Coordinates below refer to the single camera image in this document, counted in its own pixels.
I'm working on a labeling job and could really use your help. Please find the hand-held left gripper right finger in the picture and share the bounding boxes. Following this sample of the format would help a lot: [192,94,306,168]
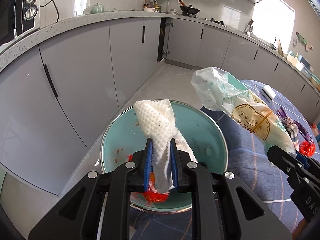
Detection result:
[169,139,292,240]

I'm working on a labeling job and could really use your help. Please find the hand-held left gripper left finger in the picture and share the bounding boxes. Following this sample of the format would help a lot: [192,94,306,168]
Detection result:
[28,137,154,240]

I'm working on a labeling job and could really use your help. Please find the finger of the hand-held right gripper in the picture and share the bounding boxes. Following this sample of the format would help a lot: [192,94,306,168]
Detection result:
[296,151,320,176]
[266,144,311,193]

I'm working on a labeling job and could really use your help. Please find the purple foil wrapper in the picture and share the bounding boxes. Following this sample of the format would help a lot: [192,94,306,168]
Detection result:
[276,106,314,143]

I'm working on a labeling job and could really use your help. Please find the white paper towel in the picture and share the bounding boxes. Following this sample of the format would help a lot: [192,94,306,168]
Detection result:
[134,99,198,193]

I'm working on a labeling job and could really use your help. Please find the teal metal bin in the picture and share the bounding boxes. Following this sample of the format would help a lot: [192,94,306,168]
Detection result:
[100,99,230,214]

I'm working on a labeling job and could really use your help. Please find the white and black sponge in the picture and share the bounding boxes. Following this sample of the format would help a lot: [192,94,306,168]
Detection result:
[261,85,277,102]

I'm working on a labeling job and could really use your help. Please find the teal-printed clear plastic bag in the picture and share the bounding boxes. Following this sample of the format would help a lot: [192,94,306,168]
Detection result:
[191,66,297,168]

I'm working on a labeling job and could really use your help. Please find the blue plaid tablecloth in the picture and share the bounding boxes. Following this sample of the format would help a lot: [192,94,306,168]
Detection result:
[130,79,320,240]

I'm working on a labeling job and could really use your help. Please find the yellow rubber band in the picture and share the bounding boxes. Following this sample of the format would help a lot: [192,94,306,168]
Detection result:
[251,109,275,133]

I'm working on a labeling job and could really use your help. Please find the light blue box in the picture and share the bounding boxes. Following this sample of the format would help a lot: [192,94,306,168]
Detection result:
[297,55,314,73]

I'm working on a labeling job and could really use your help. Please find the white basin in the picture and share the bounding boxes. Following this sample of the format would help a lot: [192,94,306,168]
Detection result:
[286,52,304,66]

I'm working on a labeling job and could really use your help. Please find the cutting board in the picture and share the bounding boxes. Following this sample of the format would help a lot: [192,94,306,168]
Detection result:
[276,40,287,56]

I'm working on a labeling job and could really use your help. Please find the grey base cabinets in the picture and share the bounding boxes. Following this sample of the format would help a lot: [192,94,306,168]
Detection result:
[0,10,320,195]

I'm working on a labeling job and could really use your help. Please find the window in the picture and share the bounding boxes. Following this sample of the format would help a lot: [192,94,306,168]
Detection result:
[252,0,296,43]

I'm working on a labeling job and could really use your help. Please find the gas stove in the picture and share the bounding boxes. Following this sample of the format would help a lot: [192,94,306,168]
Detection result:
[175,11,229,28]

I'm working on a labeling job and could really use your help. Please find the black wok with lid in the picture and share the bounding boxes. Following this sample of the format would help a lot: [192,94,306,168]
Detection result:
[178,0,201,16]

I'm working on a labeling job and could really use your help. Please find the black and silver microwave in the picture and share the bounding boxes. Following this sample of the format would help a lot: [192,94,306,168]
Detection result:
[0,0,42,47]

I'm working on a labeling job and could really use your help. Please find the hanging wall cloths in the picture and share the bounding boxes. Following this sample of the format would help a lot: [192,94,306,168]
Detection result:
[294,31,314,52]

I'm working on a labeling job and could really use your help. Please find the black power cable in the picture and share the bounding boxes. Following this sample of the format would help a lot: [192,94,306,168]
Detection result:
[39,0,60,23]

